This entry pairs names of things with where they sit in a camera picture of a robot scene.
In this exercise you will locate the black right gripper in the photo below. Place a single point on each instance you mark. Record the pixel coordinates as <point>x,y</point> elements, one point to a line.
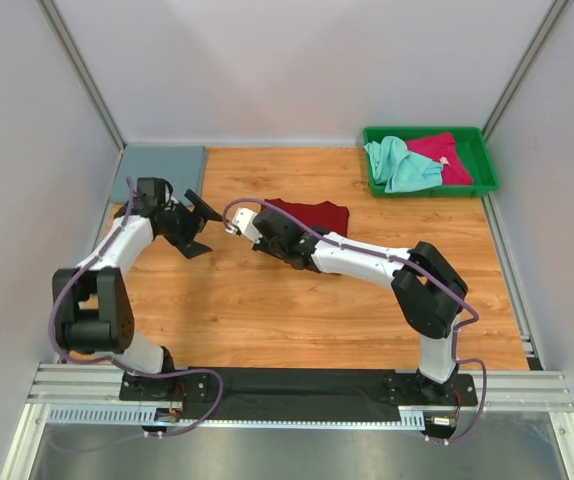
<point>261,246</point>

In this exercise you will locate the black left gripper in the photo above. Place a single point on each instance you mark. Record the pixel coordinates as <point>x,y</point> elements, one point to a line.
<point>186,243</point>

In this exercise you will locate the dark red t shirt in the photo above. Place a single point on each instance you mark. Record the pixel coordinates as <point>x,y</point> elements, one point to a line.
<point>322,217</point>

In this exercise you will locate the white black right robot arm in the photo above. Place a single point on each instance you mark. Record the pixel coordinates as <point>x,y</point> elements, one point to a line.
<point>428,290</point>

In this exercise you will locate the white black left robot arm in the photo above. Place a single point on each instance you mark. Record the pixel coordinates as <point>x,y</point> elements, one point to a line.
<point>92,320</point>

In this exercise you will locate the folded grey blue t shirt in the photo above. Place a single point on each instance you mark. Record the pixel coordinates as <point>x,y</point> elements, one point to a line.
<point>182,166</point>

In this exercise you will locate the teal t shirt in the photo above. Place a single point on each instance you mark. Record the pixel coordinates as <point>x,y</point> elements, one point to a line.
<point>397,169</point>

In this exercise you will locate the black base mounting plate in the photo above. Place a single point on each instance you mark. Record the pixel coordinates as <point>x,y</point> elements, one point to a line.
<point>299,394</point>

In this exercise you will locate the pink t shirt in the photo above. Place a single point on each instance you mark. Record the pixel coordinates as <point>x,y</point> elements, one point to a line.
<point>442,149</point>

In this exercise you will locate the green plastic tray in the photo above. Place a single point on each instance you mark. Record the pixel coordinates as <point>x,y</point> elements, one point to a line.
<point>470,148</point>

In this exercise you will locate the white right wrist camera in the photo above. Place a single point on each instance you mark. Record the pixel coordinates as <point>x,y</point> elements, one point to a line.
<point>242,225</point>

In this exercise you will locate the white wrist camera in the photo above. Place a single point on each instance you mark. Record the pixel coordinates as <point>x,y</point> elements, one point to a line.
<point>242,225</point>
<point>169,197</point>

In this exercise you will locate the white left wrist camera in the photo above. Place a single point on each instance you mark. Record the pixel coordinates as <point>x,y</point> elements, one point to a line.
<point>169,197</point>

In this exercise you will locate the aluminium front frame rail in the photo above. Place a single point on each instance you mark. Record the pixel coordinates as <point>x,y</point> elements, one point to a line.
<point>511,391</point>

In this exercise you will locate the slotted grey cable duct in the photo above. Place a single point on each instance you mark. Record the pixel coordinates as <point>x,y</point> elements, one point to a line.
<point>154,417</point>

